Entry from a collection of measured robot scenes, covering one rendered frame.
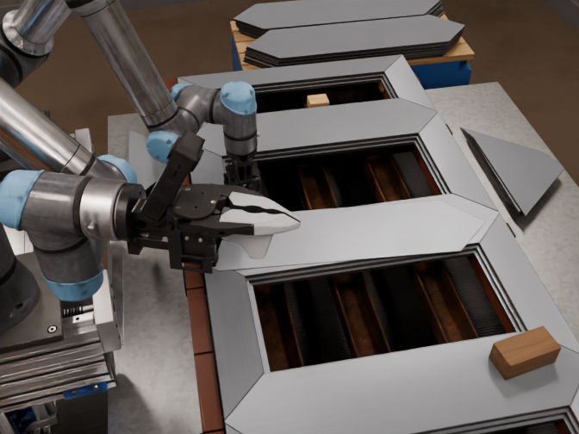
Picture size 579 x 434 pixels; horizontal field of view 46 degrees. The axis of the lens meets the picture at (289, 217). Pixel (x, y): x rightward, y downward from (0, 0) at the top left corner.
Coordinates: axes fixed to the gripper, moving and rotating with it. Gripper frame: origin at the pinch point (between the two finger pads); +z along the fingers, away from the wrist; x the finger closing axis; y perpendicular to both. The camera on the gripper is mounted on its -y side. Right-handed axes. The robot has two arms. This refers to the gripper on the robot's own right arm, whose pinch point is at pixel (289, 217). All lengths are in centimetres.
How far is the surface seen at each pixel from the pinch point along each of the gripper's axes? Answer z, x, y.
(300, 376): -1, -27, 58
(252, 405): -9, -20, 59
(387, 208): 13, -79, 51
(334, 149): -3, -103, 50
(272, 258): -12, -58, 54
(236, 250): -21, -59, 54
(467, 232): 32, -74, 52
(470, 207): 33, -83, 50
